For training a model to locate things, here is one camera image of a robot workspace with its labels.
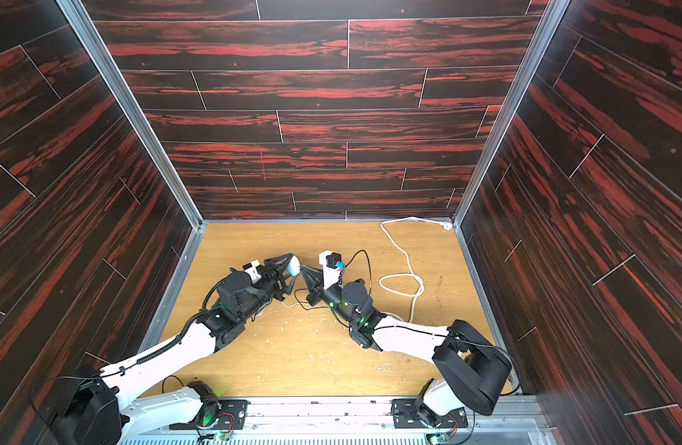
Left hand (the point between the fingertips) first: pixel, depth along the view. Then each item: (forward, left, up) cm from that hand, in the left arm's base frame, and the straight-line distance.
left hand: (300, 262), depth 74 cm
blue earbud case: (-1, +2, 0) cm, 2 cm away
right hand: (0, -2, -2) cm, 3 cm away
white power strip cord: (+38, -55, -24) cm, 71 cm away
